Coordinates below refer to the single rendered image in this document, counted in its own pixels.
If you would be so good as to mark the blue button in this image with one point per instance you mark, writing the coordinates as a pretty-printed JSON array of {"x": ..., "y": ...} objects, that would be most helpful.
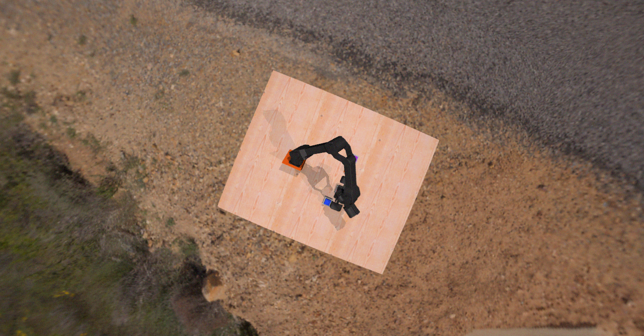
[{"x": 327, "y": 201}]

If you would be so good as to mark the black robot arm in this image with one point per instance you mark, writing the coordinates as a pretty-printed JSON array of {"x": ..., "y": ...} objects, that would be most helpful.
[{"x": 351, "y": 191}]

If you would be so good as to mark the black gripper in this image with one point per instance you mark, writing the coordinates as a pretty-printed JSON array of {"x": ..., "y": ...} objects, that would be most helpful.
[{"x": 335, "y": 205}]

